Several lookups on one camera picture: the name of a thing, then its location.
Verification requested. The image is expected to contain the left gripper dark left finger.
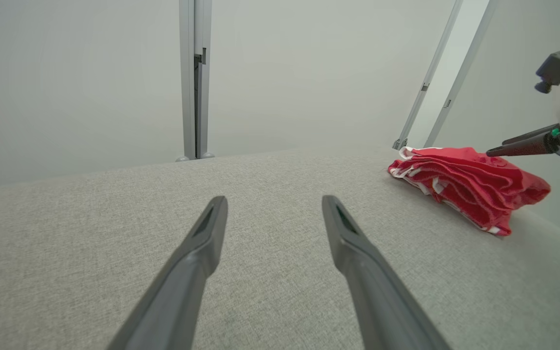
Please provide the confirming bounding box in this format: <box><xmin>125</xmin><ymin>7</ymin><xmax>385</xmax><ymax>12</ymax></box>
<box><xmin>107</xmin><ymin>196</ymin><xmax>228</xmax><ymax>350</ymax></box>

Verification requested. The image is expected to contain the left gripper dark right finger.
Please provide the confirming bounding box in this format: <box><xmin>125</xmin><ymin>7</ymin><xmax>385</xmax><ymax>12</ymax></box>
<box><xmin>322</xmin><ymin>195</ymin><xmax>451</xmax><ymax>350</ymax></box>

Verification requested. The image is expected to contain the red white jersey shirt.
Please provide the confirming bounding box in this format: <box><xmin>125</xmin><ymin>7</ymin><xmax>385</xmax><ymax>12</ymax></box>
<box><xmin>388</xmin><ymin>163</ymin><xmax>515</xmax><ymax>237</ymax></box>
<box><xmin>399</xmin><ymin>146</ymin><xmax>552</xmax><ymax>219</ymax></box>

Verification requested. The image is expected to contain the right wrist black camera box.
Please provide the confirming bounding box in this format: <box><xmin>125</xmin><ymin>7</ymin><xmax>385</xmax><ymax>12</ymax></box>
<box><xmin>534</xmin><ymin>51</ymin><xmax>560</xmax><ymax>94</ymax></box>

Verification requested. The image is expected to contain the slim grey slanted post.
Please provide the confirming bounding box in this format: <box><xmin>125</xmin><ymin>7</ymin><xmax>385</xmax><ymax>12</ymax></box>
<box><xmin>392</xmin><ymin>0</ymin><xmax>464</xmax><ymax>151</ymax></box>
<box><xmin>423</xmin><ymin>0</ymin><xmax>500</xmax><ymax>148</ymax></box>

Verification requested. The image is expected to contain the grey double partition post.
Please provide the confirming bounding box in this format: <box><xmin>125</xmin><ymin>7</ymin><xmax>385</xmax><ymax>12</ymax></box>
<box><xmin>179</xmin><ymin>0</ymin><xmax>213</xmax><ymax>160</ymax></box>

